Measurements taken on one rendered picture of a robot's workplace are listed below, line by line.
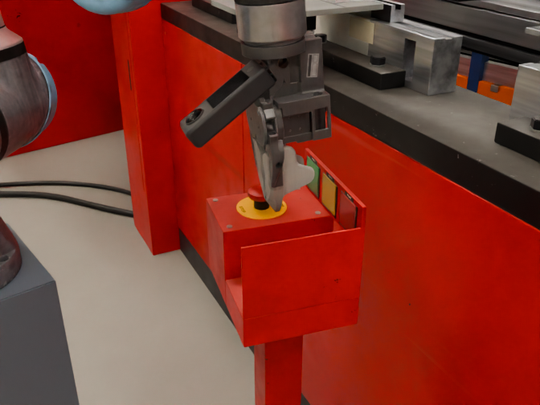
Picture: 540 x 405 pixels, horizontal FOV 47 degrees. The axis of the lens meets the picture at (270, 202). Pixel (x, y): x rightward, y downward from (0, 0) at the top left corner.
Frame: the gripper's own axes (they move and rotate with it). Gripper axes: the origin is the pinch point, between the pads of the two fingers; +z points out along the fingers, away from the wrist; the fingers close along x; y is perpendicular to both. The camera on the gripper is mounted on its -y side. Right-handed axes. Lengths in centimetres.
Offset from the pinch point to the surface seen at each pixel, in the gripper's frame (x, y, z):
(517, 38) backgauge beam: 33, 60, -4
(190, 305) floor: 94, -4, 84
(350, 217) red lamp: -2.3, 9.8, 3.5
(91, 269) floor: 126, -32, 81
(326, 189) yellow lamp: 5.7, 9.8, 3.2
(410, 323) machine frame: 4.6, 22.9, 30.6
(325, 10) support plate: 36.4, 23.1, -14.1
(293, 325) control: -4.9, 0.3, 15.9
